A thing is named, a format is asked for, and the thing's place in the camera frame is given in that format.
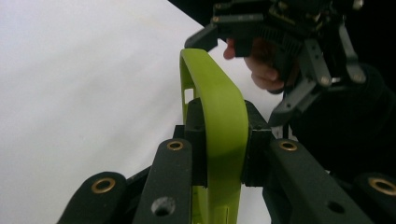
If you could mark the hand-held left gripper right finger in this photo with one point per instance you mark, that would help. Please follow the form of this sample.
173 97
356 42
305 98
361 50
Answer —
257 146

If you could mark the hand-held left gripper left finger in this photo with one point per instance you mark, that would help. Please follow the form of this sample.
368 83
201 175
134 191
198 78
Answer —
197 140

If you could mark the green cartoon phone case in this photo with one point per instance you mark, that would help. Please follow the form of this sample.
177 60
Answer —
224 124

